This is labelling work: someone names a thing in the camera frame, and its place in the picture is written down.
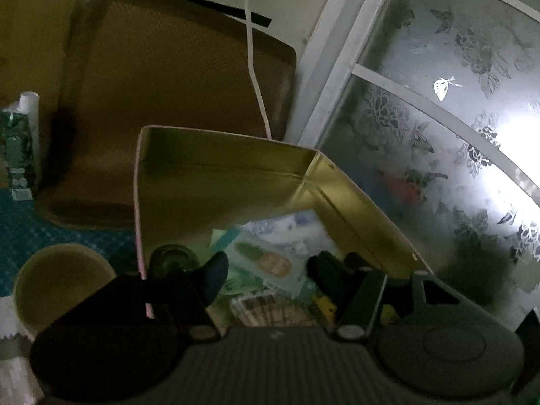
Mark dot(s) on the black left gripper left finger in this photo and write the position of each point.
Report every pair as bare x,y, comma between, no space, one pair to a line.
178,303

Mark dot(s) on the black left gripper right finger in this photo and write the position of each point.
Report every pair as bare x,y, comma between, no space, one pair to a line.
365,298

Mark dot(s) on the woven patterned pouch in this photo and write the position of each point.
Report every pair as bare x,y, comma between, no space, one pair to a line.
270,310

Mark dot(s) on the wet wipes packet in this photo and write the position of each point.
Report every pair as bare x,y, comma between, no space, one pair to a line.
274,266

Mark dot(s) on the white blue tissue pack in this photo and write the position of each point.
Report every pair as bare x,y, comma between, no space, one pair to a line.
301,233

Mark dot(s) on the pink macaron tin box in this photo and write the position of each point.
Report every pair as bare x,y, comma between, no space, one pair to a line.
188,183

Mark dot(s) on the round cookie tin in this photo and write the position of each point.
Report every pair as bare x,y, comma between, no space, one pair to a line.
54,280

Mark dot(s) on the teal quilted mat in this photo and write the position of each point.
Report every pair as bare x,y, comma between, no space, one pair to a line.
23,233

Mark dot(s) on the chevron patterned tablecloth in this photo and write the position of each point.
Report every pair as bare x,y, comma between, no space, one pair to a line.
18,383

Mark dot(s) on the frosted floral window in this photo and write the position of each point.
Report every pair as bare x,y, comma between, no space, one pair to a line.
432,108

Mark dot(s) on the green drink carton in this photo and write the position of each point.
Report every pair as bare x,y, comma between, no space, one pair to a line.
20,142

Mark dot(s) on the brown mesh chair back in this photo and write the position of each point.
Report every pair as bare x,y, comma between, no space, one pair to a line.
134,63

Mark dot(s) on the brown cardboard sheet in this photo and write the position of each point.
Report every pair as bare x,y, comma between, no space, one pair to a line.
34,37

